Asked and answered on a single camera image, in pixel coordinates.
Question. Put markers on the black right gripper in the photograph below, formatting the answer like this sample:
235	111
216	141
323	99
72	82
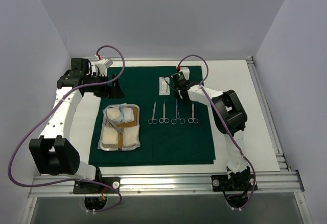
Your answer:
184	90

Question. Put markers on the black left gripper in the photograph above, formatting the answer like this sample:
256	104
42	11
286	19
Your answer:
110	87

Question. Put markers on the white suture packet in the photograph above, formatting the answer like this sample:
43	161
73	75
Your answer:
164	88

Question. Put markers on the stainless steel instrument tray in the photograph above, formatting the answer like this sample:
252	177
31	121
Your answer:
105	123

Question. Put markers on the steel instrument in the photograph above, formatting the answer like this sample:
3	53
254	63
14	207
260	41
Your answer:
115	127

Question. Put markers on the steel scissors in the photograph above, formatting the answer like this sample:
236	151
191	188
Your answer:
153	120
164	119

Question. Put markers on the dark green surgical cloth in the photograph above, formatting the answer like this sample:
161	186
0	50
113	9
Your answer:
161	144

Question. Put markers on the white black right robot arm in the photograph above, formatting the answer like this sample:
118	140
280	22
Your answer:
229	116

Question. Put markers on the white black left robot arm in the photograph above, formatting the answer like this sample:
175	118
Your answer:
52	152

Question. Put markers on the white gauze pad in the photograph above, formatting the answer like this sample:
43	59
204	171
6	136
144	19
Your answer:
114	113
130	136
110	136

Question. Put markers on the blue striped gauze packet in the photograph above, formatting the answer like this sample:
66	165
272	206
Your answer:
127	114

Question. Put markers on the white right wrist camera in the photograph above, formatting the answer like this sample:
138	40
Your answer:
185	71

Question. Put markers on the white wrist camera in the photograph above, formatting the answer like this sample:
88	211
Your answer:
102	66
185	71

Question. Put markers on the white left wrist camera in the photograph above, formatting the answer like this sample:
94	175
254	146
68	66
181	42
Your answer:
102	66

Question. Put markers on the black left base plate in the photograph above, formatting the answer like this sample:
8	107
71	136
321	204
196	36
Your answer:
109	185

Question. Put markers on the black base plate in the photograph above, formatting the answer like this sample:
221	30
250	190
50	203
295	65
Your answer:
109	185
234	183

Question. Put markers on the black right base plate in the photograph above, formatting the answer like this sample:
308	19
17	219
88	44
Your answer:
234	183

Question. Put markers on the aluminium right side rail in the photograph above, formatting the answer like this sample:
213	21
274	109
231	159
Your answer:
283	165

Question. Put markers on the aluminium rail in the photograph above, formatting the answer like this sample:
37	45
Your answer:
283	165
173	184

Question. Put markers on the aluminium front rail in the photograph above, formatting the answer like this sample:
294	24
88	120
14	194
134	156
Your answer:
173	184

